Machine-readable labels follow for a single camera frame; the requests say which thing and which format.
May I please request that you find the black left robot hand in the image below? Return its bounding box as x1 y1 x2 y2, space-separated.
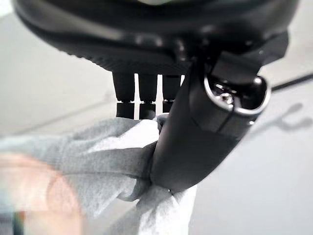
11 0 302 193

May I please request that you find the light grey garment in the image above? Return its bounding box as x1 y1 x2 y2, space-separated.
0 113 198 235

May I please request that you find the person's hand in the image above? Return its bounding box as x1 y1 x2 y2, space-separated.
0 153 85 235

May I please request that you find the black cable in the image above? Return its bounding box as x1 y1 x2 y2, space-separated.
270 73 313 92

